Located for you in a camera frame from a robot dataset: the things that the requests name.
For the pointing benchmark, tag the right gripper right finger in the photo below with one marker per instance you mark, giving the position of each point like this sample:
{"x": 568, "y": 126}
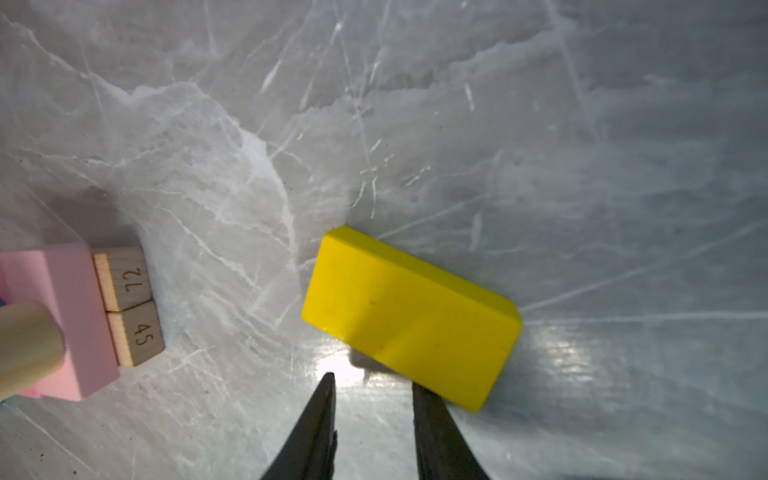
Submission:
{"x": 441, "y": 450}

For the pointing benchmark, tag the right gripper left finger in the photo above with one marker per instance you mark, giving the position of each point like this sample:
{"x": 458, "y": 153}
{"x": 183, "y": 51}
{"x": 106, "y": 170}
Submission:
{"x": 310, "y": 448}

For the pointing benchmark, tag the yellow wood block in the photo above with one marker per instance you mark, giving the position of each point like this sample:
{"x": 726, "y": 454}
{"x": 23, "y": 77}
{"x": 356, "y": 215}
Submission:
{"x": 438, "y": 330}

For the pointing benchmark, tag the natural wood cylinder block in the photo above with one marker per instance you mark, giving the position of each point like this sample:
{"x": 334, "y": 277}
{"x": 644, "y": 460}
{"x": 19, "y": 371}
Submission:
{"x": 32, "y": 347}

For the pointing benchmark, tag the light pink wood block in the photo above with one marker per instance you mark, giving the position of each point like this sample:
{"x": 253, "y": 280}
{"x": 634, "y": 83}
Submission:
{"x": 62, "y": 278}

